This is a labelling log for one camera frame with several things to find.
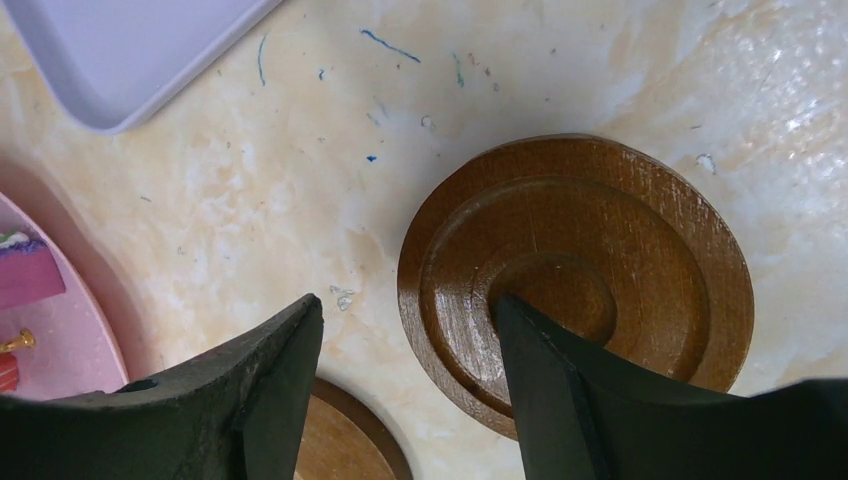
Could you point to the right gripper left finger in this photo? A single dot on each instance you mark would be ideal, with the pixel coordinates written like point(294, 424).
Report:
point(236, 411)

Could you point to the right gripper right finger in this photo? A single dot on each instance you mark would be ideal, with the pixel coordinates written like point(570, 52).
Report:
point(582, 412)

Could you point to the brown saucer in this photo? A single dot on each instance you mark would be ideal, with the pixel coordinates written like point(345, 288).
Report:
point(606, 241)
point(344, 439)

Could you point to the pink three-tier cake stand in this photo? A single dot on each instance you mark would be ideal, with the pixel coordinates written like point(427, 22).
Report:
point(63, 344)

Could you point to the red striped cake slice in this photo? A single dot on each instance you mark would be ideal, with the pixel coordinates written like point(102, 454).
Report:
point(9, 373)

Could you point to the pink cake slice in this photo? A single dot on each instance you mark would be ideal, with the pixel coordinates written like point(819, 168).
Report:
point(29, 272)

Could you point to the lavender serving tray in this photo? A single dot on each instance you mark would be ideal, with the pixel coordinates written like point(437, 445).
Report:
point(111, 65)

